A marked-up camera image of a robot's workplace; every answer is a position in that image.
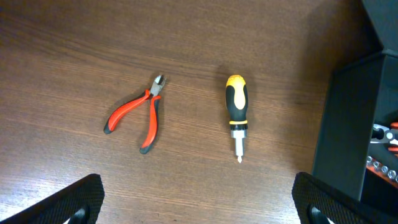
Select orange black long-nose pliers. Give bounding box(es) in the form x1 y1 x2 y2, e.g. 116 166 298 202
370 122 397 155

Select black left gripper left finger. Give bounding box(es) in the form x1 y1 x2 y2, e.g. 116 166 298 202
2 174 104 224

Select red black diagonal cutters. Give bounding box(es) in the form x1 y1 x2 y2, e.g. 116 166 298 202
103 75 166 154

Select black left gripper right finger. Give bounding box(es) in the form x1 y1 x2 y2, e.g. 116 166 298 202
292 172 397 224

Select yellow black stubby screwdriver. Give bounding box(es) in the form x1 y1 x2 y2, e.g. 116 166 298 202
225 75 248 163

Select orange socket bit rail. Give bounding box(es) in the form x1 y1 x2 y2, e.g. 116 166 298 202
366 156 397 188

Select black foldable box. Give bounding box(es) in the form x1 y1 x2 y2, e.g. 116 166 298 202
312 0 397 213

